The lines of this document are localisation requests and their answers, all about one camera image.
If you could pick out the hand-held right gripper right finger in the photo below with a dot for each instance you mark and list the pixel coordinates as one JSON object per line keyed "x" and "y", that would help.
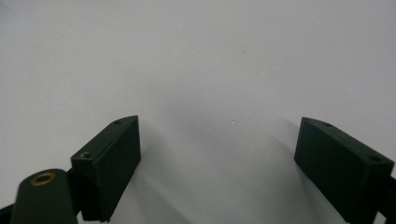
{"x": 339, "y": 168}

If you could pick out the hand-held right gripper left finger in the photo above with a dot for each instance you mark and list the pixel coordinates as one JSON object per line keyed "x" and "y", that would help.
{"x": 107, "y": 161}

